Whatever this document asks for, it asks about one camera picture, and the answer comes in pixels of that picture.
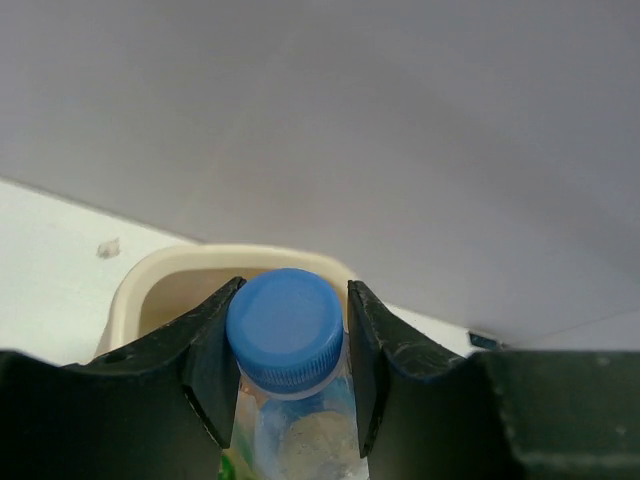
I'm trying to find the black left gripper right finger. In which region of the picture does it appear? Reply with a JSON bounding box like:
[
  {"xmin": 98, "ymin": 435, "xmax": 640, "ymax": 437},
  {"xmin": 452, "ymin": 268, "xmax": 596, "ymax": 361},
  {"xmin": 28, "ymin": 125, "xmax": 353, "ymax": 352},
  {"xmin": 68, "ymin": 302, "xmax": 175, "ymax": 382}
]
[{"xmin": 348, "ymin": 281, "xmax": 639, "ymax": 479}]

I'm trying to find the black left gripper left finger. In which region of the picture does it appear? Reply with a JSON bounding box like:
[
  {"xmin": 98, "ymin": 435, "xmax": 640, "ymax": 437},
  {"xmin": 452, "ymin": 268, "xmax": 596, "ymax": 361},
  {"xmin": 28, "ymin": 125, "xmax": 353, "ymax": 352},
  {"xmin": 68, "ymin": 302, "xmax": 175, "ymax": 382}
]
[{"xmin": 1, "ymin": 277, "xmax": 243, "ymax": 479}]

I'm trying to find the green plastic bottle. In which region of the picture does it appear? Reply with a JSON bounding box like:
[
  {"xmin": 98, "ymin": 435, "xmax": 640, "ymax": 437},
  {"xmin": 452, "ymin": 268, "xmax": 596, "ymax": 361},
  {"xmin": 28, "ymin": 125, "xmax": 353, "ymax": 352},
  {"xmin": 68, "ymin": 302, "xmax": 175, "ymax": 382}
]
[{"xmin": 217, "ymin": 452, "xmax": 237, "ymax": 480}]

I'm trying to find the blue label water bottle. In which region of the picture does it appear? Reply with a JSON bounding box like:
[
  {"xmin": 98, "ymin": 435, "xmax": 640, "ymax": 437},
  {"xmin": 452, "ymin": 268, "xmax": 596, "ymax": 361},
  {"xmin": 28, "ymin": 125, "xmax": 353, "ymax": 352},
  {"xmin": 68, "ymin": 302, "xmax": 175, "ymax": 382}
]
[{"xmin": 226, "ymin": 268, "xmax": 369, "ymax": 479}]

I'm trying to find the cream plastic bin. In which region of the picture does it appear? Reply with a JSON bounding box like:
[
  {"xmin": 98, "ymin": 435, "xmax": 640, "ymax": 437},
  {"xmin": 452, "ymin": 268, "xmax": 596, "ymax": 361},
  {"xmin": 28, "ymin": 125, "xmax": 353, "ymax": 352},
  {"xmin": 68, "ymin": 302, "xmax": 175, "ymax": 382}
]
[{"xmin": 96, "ymin": 244, "xmax": 358, "ymax": 355}]

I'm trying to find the blue sticker right corner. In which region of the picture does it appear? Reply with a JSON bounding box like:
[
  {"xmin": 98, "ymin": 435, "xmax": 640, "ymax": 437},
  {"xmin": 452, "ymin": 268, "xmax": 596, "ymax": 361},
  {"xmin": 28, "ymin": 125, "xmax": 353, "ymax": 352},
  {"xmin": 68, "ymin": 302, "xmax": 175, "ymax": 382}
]
[{"xmin": 468, "ymin": 331, "xmax": 503, "ymax": 351}]

